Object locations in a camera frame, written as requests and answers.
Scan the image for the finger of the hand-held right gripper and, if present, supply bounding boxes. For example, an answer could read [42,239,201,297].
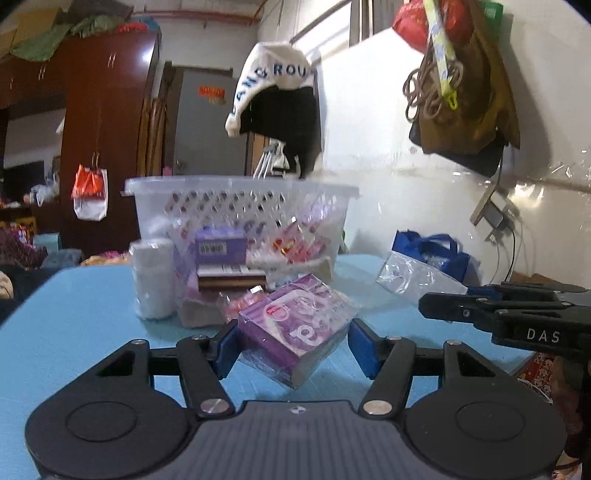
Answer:
[418,292,570,332]
[465,281,588,302]

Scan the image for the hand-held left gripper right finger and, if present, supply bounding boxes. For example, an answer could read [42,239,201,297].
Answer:
[348,318,500,419]

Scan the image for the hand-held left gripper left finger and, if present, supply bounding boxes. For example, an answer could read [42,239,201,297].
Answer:
[98,320,239,419]

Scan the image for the purple box white print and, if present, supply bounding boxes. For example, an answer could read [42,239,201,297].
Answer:
[237,274,360,387]

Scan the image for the clear plastic lattice basket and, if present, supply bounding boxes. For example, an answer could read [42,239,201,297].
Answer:
[124,174,361,280]

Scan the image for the grey beige box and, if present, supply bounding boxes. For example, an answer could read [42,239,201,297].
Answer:
[177,292,241,329]

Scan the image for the pink snack packet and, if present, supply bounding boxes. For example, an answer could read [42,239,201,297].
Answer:
[221,285,267,321]

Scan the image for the clear plastic bag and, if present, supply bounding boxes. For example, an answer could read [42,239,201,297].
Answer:
[375,250,468,297]

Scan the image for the blue tote bag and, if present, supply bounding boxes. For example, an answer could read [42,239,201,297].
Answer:
[392,230,471,283]

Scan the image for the white and brown box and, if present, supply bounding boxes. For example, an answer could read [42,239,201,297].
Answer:
[197,263,269,292]

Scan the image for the purple box with barcode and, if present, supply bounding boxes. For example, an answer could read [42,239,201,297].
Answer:
[193,227,249,267]

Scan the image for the white roll stack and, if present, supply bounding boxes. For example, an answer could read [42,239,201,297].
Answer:
[128,237,177,320]

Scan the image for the red snack packet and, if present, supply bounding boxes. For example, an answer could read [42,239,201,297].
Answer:
[271,220,328,263]

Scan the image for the black hanging bag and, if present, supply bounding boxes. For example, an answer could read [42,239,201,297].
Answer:
[408,119,507,179]

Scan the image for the yellow blanket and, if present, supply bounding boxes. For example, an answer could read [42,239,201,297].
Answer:
[80,251,131,267]

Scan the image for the metal crutches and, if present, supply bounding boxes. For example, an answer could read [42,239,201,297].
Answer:
[251,142,297,179]

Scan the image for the brown hanging bag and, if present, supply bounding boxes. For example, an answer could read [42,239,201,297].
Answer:
[417,0,522,156]

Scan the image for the orange and white plastic bag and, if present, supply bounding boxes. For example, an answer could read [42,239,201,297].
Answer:
[71,164,109,222]

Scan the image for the grey door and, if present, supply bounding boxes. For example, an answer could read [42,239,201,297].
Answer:
[172,66,253,178]

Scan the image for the wooden planks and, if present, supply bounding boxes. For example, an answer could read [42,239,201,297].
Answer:
[137,61,175,178]

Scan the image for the dark brown wooden wardrobe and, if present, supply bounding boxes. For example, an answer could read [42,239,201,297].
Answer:
[0,32,161,259]

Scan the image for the red door sign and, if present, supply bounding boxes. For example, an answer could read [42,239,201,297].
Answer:
[198,85,228,105]

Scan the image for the white and black jacket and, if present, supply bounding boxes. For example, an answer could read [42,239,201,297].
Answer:
[225,41,325,180]

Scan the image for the red plastic bag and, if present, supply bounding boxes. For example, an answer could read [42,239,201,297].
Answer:
[392,0,477,52]

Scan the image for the green cloth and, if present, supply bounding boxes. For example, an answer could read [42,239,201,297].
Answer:
[10,13,117,62]

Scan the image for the black cable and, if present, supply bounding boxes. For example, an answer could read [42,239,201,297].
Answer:
[495,225,519,286]

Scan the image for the wall power adapter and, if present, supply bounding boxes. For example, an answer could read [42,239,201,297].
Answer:
[470,181,521,237]

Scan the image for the coiled beige rope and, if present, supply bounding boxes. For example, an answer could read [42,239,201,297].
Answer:
[403,59,465,122]

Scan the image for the yellow green strap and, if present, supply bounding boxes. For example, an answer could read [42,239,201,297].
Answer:
[424,0,461,110]

